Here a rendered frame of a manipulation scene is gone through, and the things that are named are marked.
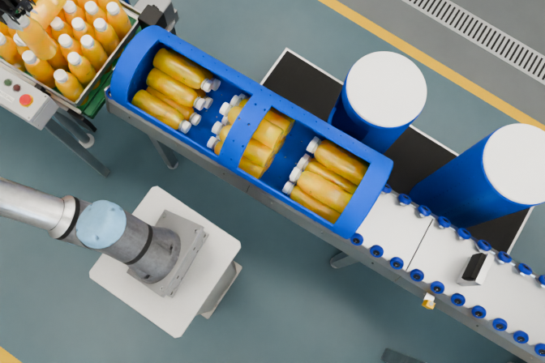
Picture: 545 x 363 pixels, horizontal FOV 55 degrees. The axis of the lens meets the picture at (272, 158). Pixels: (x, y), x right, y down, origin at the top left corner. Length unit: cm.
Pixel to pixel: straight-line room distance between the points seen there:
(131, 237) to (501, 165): 121
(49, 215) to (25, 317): 153
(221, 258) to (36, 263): 151
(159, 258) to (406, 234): 87
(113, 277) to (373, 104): 99
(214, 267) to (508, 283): 99
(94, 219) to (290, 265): 153
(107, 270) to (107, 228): 31
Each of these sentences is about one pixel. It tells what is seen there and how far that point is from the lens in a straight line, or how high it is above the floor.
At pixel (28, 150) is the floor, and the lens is 303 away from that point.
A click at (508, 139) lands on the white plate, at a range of 195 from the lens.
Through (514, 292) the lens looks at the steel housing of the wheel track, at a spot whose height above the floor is 93.
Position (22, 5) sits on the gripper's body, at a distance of 156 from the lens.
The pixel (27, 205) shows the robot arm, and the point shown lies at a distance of 139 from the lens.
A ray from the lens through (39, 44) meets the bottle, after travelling 175.
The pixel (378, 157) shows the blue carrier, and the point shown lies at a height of 119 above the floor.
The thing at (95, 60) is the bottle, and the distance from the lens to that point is 193.
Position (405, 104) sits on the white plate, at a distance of 186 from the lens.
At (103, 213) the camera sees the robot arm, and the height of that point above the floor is 143.
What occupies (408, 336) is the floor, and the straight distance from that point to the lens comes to 282.
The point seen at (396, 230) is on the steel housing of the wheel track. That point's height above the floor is 93.
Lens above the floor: 270
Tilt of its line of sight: 75 degrees down
